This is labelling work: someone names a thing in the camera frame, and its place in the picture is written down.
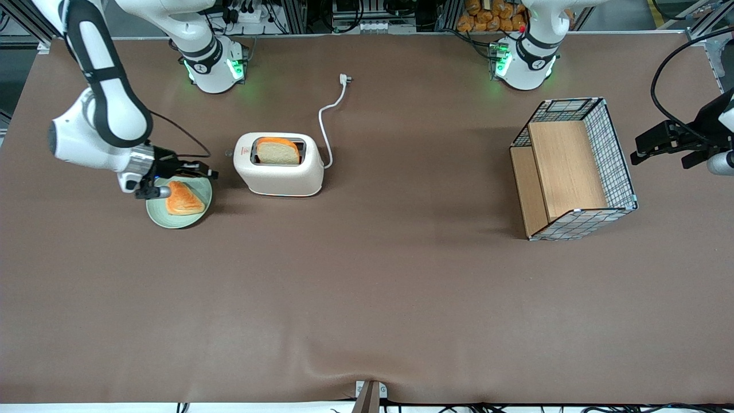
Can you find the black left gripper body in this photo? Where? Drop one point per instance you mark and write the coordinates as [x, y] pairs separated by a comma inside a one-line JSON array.
[[699, 132]]

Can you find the metal mount bracket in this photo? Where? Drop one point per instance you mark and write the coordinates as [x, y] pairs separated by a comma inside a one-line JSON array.
[[370, 397]]

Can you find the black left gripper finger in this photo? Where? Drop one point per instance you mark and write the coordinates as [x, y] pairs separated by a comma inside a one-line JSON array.
[[659, 149], [662, 135]]

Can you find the pale green plate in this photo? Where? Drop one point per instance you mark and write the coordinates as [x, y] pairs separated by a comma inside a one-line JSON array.
[[172, 221]]

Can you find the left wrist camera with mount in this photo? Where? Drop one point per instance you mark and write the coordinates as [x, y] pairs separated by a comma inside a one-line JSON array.
[[721, 163]]

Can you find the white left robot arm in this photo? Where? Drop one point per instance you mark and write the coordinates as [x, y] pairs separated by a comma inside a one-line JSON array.
[[524, 71]]

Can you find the bread slice with orange crust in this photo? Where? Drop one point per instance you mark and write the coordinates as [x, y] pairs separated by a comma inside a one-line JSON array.
[[278, 154]]

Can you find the aluminium frame profile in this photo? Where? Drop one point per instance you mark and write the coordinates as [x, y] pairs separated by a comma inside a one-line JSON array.
[[23, 17], [711, 20], [295, 16]]

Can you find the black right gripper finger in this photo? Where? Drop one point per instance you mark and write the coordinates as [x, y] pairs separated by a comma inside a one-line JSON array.
[[206, 175], [205, 167]]

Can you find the pile of orange bread rolls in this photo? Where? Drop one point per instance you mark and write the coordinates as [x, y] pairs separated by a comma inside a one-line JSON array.
[[487, 17]]

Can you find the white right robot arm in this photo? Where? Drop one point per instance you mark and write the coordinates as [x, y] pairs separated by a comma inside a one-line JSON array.
[[74, 137]]

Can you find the long white socket strip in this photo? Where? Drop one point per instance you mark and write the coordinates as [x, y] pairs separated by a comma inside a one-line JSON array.
[[387, 27]]

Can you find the orange triangular pastry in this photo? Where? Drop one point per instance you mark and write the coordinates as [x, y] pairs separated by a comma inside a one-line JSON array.
[[183, 201]]

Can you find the white power strip with plugs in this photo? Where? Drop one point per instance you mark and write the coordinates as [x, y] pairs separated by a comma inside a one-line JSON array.
[[249, 14]]

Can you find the white toaster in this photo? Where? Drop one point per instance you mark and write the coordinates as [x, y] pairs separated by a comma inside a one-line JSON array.
[[281, 179]]

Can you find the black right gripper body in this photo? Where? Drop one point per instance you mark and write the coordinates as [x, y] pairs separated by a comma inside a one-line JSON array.
[[165, 162]]

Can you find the brown table cloth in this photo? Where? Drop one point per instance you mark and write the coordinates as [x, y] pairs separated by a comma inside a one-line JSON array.
[[401, 287]]

